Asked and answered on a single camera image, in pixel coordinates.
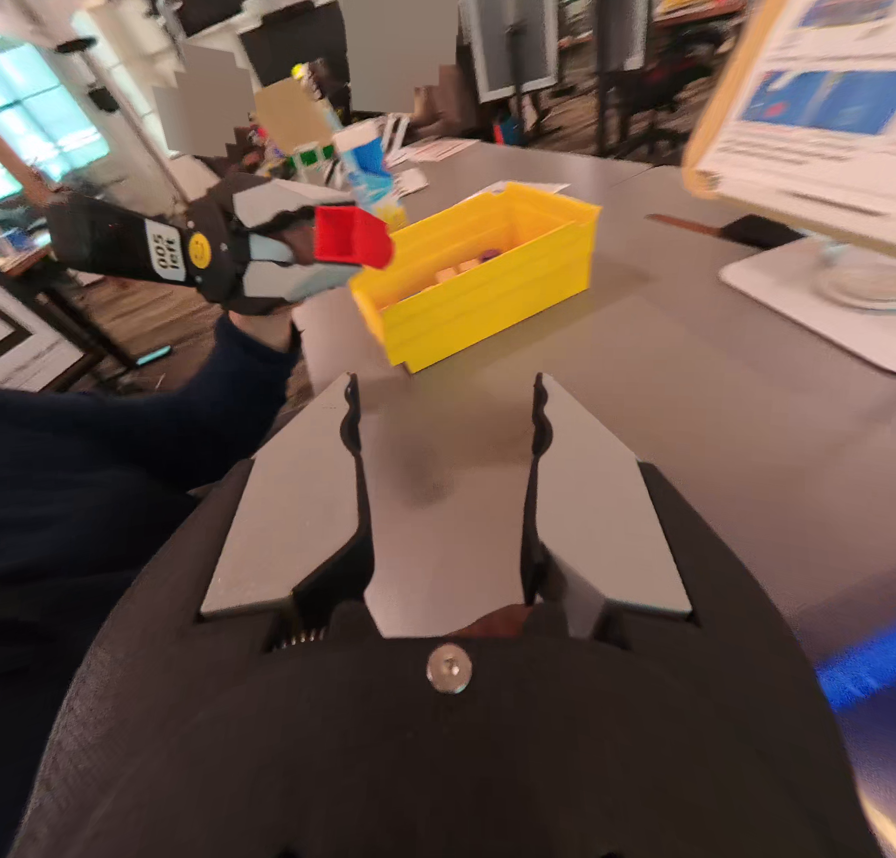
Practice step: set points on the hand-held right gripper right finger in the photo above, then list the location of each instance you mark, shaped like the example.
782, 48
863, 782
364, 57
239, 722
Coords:
602, 529

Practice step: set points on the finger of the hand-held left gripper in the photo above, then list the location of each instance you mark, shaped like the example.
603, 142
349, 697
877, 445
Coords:
294, 280
273, 200

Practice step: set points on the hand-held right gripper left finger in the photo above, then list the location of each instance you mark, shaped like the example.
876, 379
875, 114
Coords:
294, 522

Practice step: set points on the red one-stud plastic brick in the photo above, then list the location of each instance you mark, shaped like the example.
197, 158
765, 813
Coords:
350, 235

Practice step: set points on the yellow plastic bin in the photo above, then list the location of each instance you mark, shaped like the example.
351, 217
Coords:
490, 298

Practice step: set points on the blue plastic bin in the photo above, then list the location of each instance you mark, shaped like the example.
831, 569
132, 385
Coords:
854, 669

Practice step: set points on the person's left forearm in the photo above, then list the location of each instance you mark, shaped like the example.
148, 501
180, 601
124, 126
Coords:
140, 417

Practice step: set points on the person's left hand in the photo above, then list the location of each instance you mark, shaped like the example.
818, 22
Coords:
262, 329

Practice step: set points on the wooden document stand board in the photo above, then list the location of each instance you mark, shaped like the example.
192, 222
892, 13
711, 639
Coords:
290, 116

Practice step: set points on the white bottle with yellow label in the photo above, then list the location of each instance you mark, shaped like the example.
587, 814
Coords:
371, 172

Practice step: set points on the black white marker sign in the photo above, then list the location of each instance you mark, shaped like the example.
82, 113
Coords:
28, 354

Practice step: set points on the pile of coloured wooden blocks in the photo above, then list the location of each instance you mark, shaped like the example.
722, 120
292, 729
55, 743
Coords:
455, 270

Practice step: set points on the printed paper sheet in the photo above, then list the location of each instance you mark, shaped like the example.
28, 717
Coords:
434, 149

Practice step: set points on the laminated label sheet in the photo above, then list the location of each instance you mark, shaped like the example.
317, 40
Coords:
525, 187

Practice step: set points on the black panel tripod stand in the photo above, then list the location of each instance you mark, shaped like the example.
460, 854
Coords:
521, 102

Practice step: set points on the grey framed panel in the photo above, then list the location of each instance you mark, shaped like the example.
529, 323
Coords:
511, 32

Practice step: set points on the white stand base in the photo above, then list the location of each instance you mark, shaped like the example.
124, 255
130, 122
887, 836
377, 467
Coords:
805, 312

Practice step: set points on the black office chair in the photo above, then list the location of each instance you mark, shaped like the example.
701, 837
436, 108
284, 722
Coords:
658, 81

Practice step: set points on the instruction sheet on stand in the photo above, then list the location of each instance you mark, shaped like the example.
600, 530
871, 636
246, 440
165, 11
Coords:
728, 95

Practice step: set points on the printed instruction sheet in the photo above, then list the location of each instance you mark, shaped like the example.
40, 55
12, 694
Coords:
826, 102

